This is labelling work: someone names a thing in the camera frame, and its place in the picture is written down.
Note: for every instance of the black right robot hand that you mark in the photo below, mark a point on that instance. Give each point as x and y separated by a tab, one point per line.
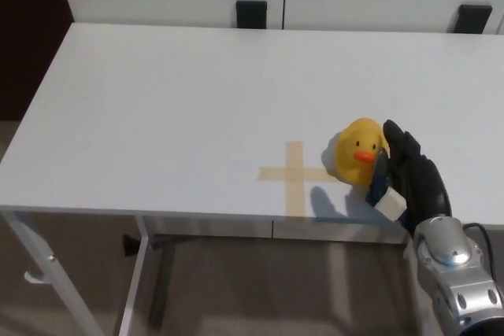
417	182

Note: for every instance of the yellow rubber duck toy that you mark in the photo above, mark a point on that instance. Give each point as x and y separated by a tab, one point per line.
356	155

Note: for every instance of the white desk hook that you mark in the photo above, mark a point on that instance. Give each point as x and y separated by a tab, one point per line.
34	276

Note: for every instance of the beige tape cross mark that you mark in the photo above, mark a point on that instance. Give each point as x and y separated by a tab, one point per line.
295	178

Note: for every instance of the white metal desk frame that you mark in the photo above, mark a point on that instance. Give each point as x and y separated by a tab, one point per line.
138	273

